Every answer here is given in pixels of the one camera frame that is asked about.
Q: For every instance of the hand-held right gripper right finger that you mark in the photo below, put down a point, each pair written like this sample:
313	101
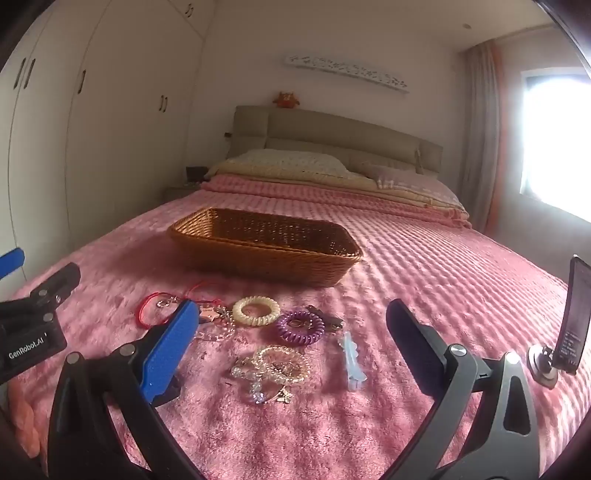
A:
411	344

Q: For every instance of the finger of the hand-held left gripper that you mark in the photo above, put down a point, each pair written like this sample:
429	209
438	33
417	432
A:
57	284
11	264

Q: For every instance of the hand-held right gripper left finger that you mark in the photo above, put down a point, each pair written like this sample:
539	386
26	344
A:
168	353

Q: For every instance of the translucent wavy hair clip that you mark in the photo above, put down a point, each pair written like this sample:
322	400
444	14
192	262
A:
353	369

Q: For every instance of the brown hair clip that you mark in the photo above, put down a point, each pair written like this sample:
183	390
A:
332	321

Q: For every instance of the brown wicker basket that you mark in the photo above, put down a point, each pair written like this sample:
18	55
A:
258	258

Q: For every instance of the person's left hand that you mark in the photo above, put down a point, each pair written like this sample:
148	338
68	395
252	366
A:
25	420

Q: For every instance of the pink fluffy blanket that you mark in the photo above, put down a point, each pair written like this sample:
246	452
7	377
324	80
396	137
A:
415	277

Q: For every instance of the round metal phone stand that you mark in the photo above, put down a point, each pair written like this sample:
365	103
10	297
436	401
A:
540	364

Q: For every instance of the pink patterned pillow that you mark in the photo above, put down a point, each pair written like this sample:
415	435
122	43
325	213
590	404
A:
406	182

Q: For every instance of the black smartphone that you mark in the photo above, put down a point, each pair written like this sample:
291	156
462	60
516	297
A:
575	318

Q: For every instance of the small black box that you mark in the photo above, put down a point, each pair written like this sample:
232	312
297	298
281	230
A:
196	173

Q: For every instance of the white wardrobe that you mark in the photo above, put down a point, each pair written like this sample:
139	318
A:
115	115

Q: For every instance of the grey and orange curtain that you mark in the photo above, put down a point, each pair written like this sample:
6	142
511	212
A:
480	138

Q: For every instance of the white textured pillow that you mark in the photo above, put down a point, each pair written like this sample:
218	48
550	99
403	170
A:
286	161

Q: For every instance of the beige padded headboard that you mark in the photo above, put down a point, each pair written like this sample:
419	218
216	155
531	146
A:
323	134

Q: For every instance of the bright window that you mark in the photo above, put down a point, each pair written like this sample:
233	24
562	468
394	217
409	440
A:
554	138

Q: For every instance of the orange plush toy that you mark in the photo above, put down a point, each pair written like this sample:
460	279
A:
286	100

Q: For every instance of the white carved wall decoration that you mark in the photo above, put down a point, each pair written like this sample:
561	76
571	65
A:
346	70

